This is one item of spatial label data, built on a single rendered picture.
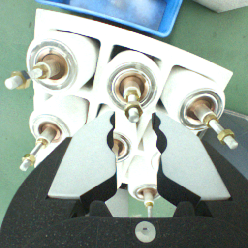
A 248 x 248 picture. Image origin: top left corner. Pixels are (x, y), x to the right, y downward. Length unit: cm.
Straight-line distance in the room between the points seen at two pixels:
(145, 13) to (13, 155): 83
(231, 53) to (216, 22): 11
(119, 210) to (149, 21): 56
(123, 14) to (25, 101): 45
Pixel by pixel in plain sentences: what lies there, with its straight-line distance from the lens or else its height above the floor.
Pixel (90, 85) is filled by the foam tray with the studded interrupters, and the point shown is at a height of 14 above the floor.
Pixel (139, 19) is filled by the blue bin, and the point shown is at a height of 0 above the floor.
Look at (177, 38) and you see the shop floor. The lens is 48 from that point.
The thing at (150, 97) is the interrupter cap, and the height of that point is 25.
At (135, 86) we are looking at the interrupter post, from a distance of 18.
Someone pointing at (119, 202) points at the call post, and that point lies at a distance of 50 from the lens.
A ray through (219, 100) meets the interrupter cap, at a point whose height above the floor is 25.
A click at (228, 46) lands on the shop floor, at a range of 55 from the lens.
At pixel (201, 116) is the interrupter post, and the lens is 23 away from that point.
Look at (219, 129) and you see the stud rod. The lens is 20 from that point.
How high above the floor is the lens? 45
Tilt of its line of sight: 59 degrees down
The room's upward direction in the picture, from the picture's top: 178 degrees counter-clockwise
